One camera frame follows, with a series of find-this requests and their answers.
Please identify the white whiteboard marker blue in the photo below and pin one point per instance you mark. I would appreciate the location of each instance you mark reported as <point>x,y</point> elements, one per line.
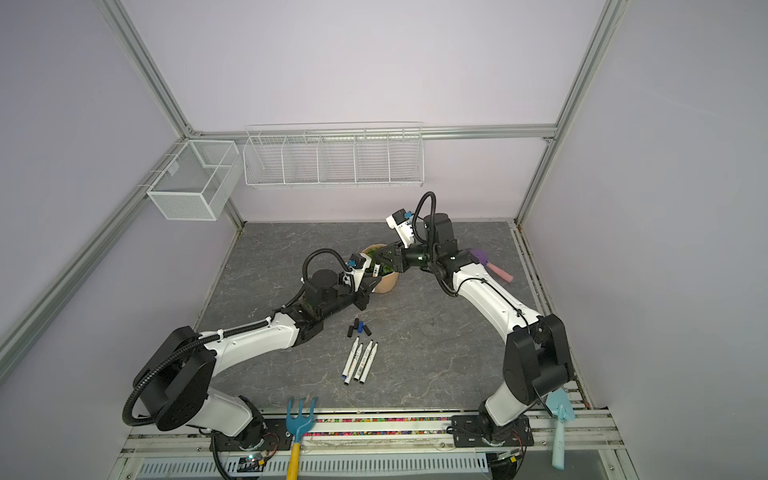
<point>351,358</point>

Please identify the white wire wall shelf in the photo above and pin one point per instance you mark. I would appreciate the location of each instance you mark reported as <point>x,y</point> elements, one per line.
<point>338,154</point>

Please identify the white mesh box basket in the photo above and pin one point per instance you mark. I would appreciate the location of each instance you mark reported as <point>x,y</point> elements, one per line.
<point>198,181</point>

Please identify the blue rake yellow handle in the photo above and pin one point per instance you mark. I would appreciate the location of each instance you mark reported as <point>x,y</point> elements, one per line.
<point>297,426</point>

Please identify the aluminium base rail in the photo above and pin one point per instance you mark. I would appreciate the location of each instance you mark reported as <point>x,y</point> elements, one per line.
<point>391,445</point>

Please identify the beige pot with green plant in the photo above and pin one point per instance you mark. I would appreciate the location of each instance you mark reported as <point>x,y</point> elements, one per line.
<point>387,275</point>

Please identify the purple trowel pink handle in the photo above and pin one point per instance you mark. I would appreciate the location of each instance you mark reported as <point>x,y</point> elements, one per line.
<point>483,259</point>

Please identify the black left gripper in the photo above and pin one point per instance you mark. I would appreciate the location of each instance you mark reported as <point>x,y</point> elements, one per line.
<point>363,291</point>

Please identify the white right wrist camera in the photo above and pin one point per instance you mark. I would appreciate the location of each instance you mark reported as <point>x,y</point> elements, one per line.
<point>401,222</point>

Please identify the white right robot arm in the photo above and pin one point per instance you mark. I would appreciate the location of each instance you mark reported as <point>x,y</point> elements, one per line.
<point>537,356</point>

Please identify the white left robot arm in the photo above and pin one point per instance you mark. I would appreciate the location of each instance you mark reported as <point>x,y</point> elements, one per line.
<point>173,389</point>

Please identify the light blue trowel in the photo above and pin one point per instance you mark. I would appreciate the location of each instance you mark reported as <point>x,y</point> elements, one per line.
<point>560,407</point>

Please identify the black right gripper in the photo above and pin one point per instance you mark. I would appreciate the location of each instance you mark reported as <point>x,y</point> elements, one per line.
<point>399,257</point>

